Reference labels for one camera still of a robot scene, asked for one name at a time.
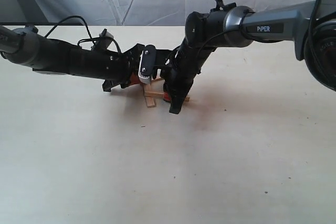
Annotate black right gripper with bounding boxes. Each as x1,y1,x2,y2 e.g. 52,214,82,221
163,40,213,114

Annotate wood bar with magnet dots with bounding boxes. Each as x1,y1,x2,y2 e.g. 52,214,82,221
151,77,164,83

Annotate plain wood bar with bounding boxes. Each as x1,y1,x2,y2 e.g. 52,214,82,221
142,84,156,108

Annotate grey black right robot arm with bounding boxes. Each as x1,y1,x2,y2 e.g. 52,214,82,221
164,0,335,114

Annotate grooved wood bar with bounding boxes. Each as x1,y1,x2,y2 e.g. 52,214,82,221
145,90,190,103

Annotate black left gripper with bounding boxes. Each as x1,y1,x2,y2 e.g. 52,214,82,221
67,44,168,92

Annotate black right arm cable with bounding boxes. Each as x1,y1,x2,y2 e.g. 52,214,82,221
196,0,323,51

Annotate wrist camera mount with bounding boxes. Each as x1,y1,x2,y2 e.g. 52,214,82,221
138,45,158,84
91,28,114,51

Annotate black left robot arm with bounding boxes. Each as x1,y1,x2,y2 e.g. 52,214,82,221
1,26,158,92

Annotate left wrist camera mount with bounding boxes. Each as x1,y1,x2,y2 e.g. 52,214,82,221
91,28,114,51

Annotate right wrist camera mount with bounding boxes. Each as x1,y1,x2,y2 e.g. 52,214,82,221
138,45,158,84

